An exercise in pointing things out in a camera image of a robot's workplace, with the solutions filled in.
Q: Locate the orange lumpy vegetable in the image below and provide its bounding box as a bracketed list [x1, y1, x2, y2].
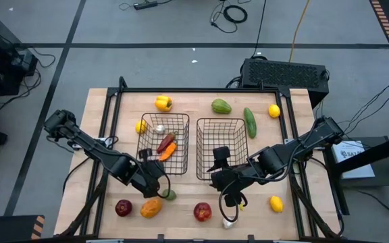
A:
[140, 198, 163, 219]

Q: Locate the black equipment cart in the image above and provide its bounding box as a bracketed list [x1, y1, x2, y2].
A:
[0, 18, 38, 97]

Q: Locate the black side stand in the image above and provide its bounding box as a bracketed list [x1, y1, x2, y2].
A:
[322, 130, 389, 217]

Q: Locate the red yellow apple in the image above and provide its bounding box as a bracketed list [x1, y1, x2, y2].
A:
[193, 202, 213, 223]

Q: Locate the orange carrot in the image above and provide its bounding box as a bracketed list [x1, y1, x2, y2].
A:
[159, 142, 178, 162]

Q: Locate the black right camera cable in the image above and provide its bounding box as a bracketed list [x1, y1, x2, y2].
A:
[217, 178, 240, 223]

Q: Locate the white printed sheet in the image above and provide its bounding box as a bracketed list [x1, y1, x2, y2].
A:
[331, 140, 376, 180]

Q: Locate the black camera cable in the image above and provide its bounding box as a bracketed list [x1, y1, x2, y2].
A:
[217, 178, 240, 223]
[156, 171, 172, 199]

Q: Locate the black left camera cable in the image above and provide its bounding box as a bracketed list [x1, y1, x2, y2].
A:
[156, 171, 172, 199]

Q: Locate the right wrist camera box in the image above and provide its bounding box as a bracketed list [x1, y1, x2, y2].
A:
[212, 145, 231, 169]

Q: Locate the black perforated computer case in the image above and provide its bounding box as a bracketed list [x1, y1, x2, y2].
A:
[240, 57, 330, 109]

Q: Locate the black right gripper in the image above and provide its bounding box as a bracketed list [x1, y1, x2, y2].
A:
[207, 164, 251, 209]

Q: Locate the black wire basket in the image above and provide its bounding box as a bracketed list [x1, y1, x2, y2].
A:
[136, 112, 190, 176]
[196, 117, 249, 182]

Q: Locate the dark red apple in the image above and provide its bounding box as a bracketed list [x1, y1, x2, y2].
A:
[115, 198, 133, 217]

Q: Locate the yellow bell pepper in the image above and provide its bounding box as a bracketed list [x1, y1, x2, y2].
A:
[154, 94, 174, 113]

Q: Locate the yellow lemon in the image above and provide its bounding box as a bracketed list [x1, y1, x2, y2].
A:
[269, 195, 285, 214]
[268, 104, 282, 119]
[135, 119, 148, 134]

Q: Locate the red chili pepper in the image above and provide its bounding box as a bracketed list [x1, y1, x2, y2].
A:
[156, 131, 177, 155]

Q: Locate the green bell pepper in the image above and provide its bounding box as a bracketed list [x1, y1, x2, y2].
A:
[211, 98, 232, 115]

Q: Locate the yellow floor cable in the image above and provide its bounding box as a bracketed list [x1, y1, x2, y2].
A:
[288, 0, 312, 63]

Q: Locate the black metal table frame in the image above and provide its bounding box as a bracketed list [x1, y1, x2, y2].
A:
[54, 86, 346, 241]

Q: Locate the black coiled cable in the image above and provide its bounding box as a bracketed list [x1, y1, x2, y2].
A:
[209, 0, 249, 34]

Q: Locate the black power strip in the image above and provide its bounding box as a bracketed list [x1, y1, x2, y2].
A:
[133, 1, 159, 10]

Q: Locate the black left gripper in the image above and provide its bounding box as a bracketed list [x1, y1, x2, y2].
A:
[130, 161, 167, 199]

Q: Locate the green lime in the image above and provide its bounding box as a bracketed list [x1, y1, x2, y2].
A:
[162, 188, 178, 201]

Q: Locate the green cucumber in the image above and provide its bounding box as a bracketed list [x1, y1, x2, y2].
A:
[243, 107, 258, 139]

